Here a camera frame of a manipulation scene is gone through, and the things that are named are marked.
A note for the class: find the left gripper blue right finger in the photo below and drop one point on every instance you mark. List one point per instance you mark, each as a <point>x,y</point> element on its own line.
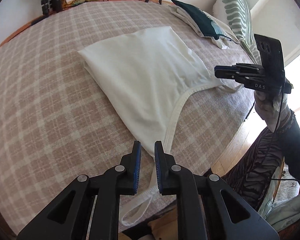
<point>161,166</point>

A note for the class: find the white camisole top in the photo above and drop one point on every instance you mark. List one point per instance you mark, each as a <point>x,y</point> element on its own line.
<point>158,85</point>

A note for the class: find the pink checked bed cover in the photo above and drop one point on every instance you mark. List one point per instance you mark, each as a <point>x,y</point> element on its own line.
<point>55,122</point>

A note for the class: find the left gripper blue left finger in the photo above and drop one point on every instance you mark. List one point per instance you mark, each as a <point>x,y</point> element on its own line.
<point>134,167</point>

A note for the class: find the green striped white pillow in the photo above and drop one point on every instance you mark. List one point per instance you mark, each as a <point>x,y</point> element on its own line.
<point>236,14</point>

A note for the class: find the dark teal patterned folded garment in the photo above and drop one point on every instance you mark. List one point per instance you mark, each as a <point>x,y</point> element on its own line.
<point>192,10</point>

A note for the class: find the right forearm in dark sleeve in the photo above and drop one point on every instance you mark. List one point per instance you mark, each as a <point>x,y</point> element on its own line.
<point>288,137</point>

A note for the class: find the black camera box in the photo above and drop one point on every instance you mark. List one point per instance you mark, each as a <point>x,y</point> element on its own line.
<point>271,56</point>

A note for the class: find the folded silver tripod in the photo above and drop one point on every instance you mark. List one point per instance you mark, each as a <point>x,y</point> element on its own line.
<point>50,6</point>

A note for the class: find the right hand in white glove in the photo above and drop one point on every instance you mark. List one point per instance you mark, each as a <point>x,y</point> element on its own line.
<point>274,112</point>

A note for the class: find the white folded garment with label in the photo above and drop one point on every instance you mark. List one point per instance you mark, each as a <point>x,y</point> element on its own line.
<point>206,27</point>

